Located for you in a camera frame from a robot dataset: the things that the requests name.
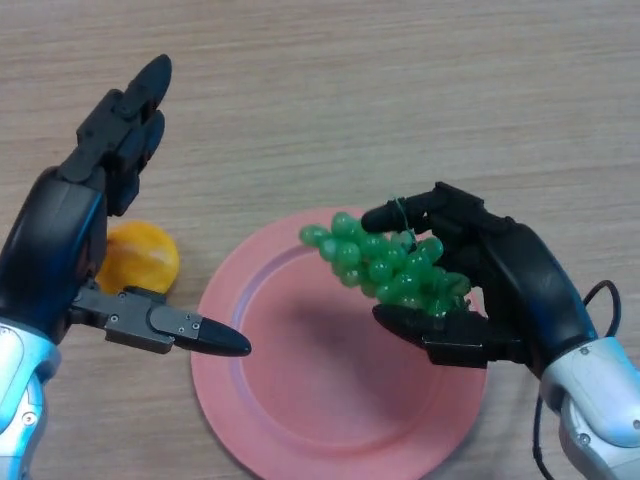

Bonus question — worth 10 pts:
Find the green grape bunch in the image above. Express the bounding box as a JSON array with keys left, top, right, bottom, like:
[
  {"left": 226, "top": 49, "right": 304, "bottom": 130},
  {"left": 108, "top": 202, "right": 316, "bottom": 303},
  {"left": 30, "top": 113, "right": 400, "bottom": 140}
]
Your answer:
[{"left": 298, "top": 210, "right": 474, "bottom": 319}]

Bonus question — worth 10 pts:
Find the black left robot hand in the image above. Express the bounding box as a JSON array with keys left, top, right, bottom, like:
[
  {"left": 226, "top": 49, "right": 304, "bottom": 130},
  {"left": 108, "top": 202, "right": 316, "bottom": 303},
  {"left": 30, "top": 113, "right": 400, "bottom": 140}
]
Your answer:
[{"left": 0, "top": 53, "right": 252, "bottom": 357}]

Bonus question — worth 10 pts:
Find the pink round plate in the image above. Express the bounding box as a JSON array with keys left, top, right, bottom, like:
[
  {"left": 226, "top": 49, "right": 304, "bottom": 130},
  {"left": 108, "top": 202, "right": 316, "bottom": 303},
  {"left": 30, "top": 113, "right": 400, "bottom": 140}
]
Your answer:
[{"left": 190, "top": 207, "right": 489, "bottom": 474}]

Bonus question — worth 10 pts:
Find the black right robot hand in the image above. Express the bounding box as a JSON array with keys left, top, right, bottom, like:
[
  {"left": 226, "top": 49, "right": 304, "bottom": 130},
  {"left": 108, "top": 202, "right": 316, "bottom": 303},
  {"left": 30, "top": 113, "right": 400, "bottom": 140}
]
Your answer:
[{"left": 360, "top": 181, "right": 599, "bottom": 381}]

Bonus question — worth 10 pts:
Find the yellow pear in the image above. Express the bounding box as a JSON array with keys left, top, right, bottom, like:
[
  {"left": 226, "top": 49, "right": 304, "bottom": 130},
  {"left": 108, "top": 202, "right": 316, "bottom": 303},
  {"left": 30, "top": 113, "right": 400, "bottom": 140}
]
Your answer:
[{"left": 94, "top": 220, "right": 181, "bottom": 295}]

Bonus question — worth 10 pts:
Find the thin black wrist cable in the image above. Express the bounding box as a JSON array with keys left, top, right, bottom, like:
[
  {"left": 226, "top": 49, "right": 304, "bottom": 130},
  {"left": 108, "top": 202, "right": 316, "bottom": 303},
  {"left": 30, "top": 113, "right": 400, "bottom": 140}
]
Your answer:
[{"left": 532, "top": 280, "right": 621, "bottom": 480}]

